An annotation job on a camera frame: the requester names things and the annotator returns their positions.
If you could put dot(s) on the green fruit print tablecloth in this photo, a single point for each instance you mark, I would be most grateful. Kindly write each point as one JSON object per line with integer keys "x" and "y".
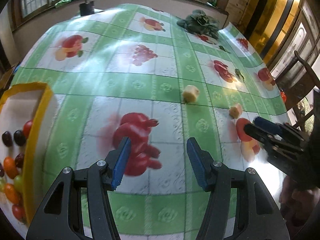
{"x": 122, "y": 72}

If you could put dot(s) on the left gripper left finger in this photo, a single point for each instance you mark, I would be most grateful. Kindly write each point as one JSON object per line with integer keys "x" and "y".
{"x": 116, "y": 161}

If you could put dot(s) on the green cloth on sill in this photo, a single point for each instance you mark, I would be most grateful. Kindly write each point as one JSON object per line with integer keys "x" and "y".
{"x": 62, "y": 3}

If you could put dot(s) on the dark plum in box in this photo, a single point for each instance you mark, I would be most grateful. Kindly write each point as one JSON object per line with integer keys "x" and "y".
{"x": 7, "y": 139}

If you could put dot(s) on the corn cob piece right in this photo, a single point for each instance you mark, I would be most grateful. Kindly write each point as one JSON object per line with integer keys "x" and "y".
{"x": 236, "y": 111}

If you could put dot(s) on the person right hand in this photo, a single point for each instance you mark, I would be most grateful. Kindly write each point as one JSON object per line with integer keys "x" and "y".
{"x": 296, "y": 206}

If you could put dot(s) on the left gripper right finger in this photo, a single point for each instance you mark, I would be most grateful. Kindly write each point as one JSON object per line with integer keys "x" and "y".
{"x": 202, "y": 165}

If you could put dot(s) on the black pot on sill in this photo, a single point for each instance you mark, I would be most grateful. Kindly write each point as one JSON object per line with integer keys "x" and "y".
{"x": 86, "y": 8}

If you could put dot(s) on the small loose leaf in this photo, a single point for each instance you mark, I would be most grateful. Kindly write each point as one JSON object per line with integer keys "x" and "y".
{"x": 239, "y": 75}

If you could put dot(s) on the green grape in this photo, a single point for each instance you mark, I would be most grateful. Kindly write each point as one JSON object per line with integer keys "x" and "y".
{"x": 18, "y": 183}

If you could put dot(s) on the red tomato on table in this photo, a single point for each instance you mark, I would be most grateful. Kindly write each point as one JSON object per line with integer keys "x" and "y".
{"x": 18, "y": 212}

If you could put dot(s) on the orange tangerine on table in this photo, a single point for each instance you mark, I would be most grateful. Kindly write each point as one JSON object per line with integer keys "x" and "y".
{"x": 12, "y": 194}

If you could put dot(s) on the wooden chair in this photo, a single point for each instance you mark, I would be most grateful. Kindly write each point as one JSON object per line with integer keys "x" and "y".
{"x": 297, "y": 80}

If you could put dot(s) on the corn cob piece back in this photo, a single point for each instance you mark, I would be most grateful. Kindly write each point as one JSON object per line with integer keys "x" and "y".
{"x": 190, "y": 94}

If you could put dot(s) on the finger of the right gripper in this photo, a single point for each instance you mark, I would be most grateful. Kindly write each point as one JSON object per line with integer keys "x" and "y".
{"x": 259, "y": 134}
{"x": 268, "y": 126}

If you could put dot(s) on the loose green leaf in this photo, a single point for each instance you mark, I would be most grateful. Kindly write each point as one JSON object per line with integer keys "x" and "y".
{"x": 225, "y": 49}

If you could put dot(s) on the orange tangerine in box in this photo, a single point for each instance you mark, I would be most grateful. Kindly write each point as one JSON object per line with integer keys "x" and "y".
{"x": 10, "y": 167}

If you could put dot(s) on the corn cob piece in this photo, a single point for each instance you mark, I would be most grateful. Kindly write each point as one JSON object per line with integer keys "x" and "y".
{"x": 236, "y": 111}
{"x": 190, "y": 94}

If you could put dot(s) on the red jujube date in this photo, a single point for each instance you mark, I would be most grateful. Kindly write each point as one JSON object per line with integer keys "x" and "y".
{"x": 19, "y": 160}

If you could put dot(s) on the red tomato in box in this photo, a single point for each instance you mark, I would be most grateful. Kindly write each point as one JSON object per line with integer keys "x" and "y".
{"x": 27, "y": 128}

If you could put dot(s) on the yellow rimmed white box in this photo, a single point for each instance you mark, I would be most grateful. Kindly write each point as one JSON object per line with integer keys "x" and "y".
{"x": 21, "y": 103}

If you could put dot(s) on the green leafy vegetable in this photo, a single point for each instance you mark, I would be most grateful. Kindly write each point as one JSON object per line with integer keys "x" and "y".
{"x": 200, "y": 23}

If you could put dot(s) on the dark plum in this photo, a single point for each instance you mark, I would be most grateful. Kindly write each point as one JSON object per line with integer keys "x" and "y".
{"x": 19, "y": 138}
{"x": 7, "y": 139}

